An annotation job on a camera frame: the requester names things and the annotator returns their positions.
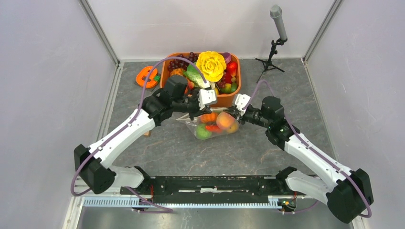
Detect yellow toy mango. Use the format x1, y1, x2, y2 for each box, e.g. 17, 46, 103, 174
226, 122, 239, 134

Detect orange toy bell pepper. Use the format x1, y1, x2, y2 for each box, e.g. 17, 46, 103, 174
200, 112, 218, 124

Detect clear polka-dot zip bag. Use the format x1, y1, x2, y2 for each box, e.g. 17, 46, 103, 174
176, 108, 240, 140

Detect toy peach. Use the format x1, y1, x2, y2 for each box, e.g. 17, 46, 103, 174
216, 112, 235, 130

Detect green toy cabbage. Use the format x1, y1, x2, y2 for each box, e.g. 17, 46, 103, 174
195, 124, 212, 140

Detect red toy chili pepper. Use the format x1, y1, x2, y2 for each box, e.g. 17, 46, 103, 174
205, 125, 223, 133

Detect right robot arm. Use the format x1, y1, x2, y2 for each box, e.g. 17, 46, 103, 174
230, 94, 373, 223

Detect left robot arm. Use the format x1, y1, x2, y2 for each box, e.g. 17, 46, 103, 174
71, 75, 217, 196

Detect toy napa cabbage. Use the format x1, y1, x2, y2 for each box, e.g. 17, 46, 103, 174
184, 64, 211, 89

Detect red toy grape bunch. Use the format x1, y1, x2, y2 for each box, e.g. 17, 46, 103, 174
216, 73, 228, 89

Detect dark toy grapes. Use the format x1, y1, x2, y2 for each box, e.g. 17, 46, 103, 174
167, 52, 199, 72

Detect orange plastic basket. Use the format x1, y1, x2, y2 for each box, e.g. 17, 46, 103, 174
160, 52, 242, 108

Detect yellow toy flower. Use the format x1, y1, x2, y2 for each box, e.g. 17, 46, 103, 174
195, 51, 226, 82

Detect black tripod stand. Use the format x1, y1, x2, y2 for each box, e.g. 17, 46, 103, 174
255, 38, 286, 83

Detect grey microphone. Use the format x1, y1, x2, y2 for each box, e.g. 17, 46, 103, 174
270, 4, 288, 42

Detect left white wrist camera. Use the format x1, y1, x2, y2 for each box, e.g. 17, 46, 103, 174
198, 89, 217, 110

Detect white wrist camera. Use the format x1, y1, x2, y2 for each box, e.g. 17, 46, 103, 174
233, 94, 251, 116
198, 89, 217, 110

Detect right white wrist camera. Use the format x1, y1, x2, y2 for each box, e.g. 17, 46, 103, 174
233, 94, 251, 116

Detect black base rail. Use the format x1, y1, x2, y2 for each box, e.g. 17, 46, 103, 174
135, 175, 295, 204

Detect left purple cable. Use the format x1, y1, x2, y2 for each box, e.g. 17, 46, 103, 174
70, 56, 210, 214

